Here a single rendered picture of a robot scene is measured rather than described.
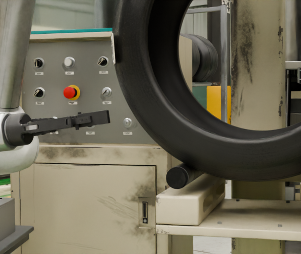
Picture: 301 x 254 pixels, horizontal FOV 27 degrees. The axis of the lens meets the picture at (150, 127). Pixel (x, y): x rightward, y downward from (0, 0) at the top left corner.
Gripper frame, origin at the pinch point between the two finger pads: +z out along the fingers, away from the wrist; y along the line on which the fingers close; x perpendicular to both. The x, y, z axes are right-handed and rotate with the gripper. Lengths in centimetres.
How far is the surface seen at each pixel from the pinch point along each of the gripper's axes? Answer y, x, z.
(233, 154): -11.9, 11.0, 31.8
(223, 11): 477, -90, -33
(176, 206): -11.0, 19.9, 18.8
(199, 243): 305, 95, -49
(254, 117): 26.0, 5.1, 32.5
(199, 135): -12.2, 6.3, 25.8
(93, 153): 59, 11, -24
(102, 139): 64, 6, -22
